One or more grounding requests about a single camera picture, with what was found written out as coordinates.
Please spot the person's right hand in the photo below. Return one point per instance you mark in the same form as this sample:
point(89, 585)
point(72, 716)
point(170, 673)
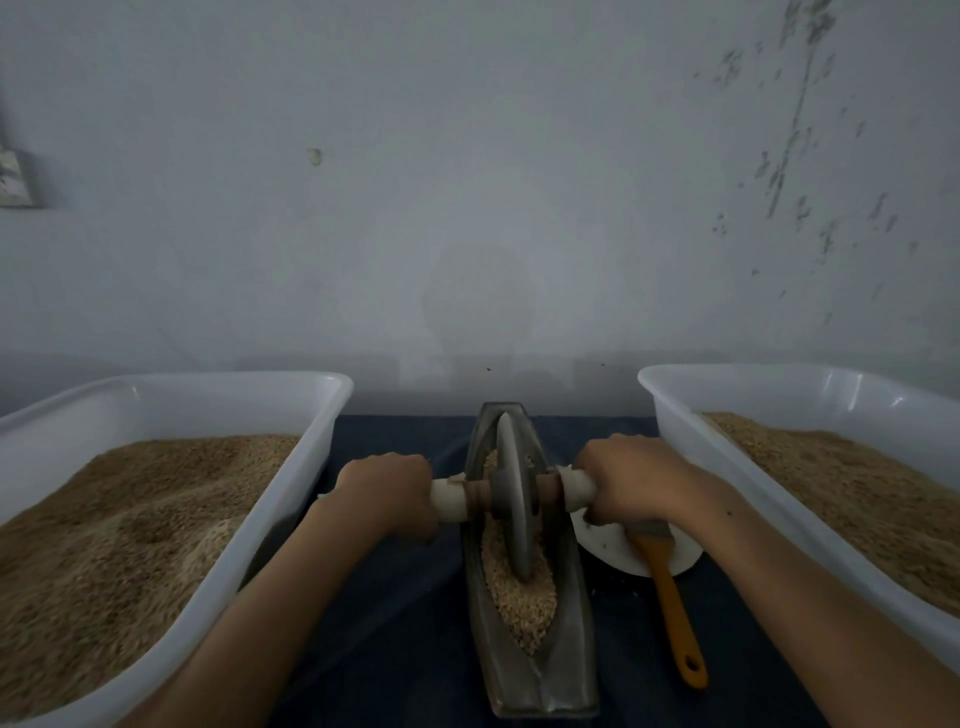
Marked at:
point(637, 480)

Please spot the person's left hand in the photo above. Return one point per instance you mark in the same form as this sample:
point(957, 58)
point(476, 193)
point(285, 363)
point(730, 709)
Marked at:
point(382, 495)

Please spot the person's right thumb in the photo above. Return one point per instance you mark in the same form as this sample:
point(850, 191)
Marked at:
point(609, 516)

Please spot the person's left thumb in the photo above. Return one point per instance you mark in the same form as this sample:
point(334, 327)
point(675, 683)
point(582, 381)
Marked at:
point(422, 526)

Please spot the person's left forearm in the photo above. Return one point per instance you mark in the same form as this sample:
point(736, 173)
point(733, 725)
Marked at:
point(262, 622)

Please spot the person's right forearm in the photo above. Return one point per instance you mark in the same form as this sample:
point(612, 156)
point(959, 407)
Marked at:
point(810, 615)

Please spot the white plate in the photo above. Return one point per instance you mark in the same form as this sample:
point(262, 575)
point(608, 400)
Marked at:
point(615, 553)

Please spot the grain in grinding trough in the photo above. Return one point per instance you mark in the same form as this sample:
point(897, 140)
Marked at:
point(529, 607)

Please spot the dark blue cloth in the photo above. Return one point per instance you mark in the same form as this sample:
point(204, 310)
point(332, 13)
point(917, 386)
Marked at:
point(390, 645)

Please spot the boat-shaped metal grinding trough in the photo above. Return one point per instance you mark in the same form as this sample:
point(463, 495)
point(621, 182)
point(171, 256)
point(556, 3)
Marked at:
point(559, 660)

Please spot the white plastic tub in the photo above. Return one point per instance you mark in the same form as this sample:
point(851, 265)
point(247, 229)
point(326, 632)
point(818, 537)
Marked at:
point(765, 390)
point(225, 397)

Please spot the pile of brown grain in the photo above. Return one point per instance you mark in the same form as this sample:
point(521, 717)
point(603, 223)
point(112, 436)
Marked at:
point(112, 547)
point(862, 495)

